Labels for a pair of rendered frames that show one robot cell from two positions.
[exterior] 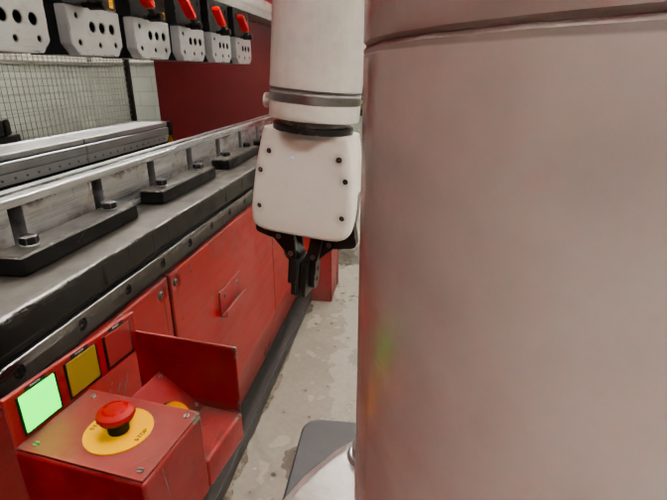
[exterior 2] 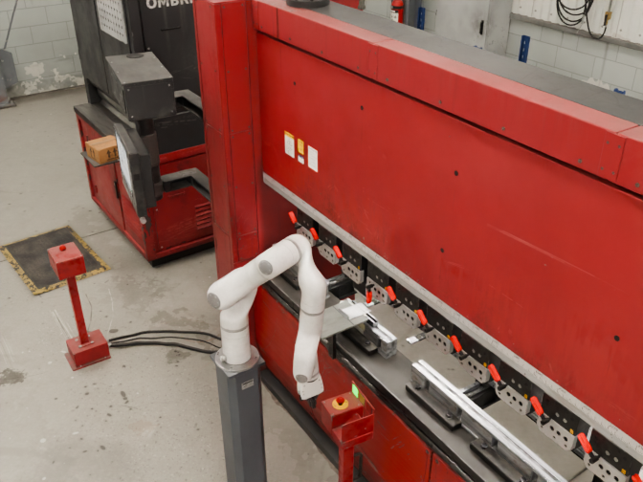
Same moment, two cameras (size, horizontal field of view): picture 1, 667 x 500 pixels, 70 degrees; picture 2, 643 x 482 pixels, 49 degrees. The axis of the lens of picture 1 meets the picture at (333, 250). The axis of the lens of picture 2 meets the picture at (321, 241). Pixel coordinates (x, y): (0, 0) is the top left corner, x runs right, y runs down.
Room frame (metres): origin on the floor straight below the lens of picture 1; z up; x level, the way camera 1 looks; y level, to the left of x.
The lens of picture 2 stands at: (2.08, -1.38, 2.99)
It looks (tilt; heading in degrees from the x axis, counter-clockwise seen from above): 31 degrees down; 138
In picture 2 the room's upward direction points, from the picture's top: straight up
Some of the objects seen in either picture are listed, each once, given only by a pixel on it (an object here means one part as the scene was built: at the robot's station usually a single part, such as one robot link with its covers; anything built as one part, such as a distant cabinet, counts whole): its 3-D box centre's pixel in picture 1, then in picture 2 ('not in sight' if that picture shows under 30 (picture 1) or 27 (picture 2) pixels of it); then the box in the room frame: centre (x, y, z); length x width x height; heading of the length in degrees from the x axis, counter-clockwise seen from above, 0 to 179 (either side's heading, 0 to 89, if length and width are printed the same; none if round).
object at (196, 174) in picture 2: not in sight; (191, 188); (-1.15, 0.52, 1.17); 0.40 x 0.24 x 0.07; 171
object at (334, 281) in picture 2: not in sight; (366, 274); (-0.21, 1.03, 0.81); 0.64 x 0.08 x 0.14; 81
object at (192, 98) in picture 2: not in sight; (183, 108); (-1.15, 0.52, 1.66); 0.40 x 0.24 x 0.07; 171
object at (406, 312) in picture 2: not in sight; (413, 302); (0.55, 0.53, 1.26); 0.15 x 0.09 x 0.17; 171
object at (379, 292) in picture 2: not in sight; (384, 280); (0.35, 0.56, 1.26); 0.15 x 0.09 x 0.17; 171
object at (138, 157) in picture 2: not in sight; (136, 167); (-1.13, 0.19, 1.42); 0.45 x 0.12 x 0.36; 161
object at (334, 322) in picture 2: not in sight; (334, 319); (0.15, 0.44, 1.00); 0.26 x 0.18 x 0.01; 81
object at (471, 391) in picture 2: not in sight; (503, 380); (0.83, 0.87, 0.81); 0.64 x 0.08 x 0.14; 81
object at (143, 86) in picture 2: not in sight; (147, 143); (-1.15, 0.28, 1.53); 0.51 x 0.25 x 0.85; 161
